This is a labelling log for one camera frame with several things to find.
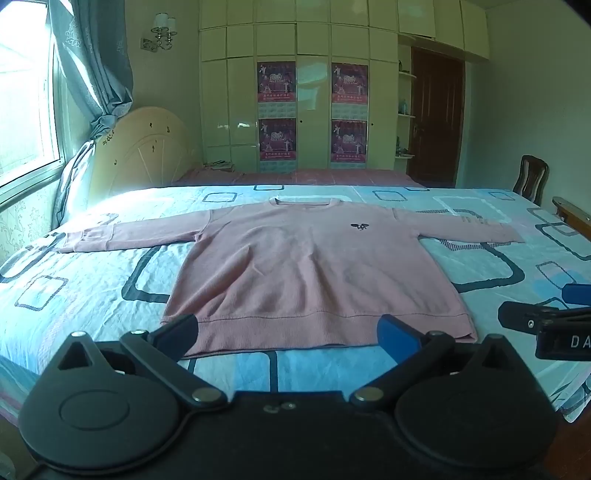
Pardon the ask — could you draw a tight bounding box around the corner shelf unit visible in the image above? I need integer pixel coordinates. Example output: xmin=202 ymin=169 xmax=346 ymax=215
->
xmin=396 ymin=46 xmax=417 ymax=160

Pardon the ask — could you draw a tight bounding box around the blue patterned bedsheet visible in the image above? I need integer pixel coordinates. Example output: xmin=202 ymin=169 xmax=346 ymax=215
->
xmin=0 ymin=185 xmax=591 ymax=423

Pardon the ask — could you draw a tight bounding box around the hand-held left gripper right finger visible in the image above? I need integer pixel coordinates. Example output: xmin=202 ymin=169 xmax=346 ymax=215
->
xmin=349 ymin=314 xmax=539 ymax=409

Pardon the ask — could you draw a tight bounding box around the cream wardrobe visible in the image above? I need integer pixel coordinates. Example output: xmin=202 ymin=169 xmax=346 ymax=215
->
xmin=198 ymin=0 xmax=490 ymax=175

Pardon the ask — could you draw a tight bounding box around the wall lamp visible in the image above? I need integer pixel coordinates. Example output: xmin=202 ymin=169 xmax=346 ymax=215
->
xmin=140 ymin=13 xmax=178 ymax=51

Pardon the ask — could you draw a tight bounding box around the pink checked bedsheet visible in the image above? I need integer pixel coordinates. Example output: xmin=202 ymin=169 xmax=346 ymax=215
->
xmin=173 ymin=167 xmax=426 ymax=188

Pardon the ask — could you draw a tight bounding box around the dark wooden chair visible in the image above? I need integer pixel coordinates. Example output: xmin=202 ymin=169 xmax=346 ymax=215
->
xmin=512 ymin=154 xmax=550 ymax=206

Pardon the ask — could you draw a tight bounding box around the blue-grey curtain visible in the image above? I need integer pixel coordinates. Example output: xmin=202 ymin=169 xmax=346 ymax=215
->
xmin=46 ymin=0 xmax=134 ymax=229

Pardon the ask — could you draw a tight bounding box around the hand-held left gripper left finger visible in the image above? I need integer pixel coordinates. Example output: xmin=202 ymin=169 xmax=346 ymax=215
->
xmin=44 ymin=314 xmax=228 ymax=409

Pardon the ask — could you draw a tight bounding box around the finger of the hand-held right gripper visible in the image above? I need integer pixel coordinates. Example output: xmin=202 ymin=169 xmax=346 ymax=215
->
xmin=498 ymin=301 xmax=591 ymax=332
xmin=562 ymin=284 xmax=591 ymax=306

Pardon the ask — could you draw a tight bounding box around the purple wall poster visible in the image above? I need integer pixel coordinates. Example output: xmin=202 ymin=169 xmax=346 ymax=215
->
xmin=258 ymin=118 xmax=297 ymax=173
xmin=330 ymin=119 xmax=369 ymax=169
xmin=257 ymin=61 xmax=297 ymax=119
xmin=331 ymin=62 xmax=369 ymax=120

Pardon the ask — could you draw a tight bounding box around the pink sweater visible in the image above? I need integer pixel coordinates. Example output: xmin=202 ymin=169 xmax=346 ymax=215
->
xmin=59 ymin=196 xmax=527 ymax=361

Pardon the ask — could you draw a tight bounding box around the window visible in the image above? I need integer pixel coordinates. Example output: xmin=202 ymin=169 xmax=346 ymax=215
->
xmin=0 ymin=0 xmax=65 ymax=204

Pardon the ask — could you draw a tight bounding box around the cream bed headboard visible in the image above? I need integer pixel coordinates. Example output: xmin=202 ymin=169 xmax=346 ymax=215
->
xmin=88 ymin=106 xmax=197 ymax=208

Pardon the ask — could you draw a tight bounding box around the dark wooden door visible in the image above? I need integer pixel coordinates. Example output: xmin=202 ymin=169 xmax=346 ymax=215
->
xmin=410 ymin=46 xmax=465 ymax=188

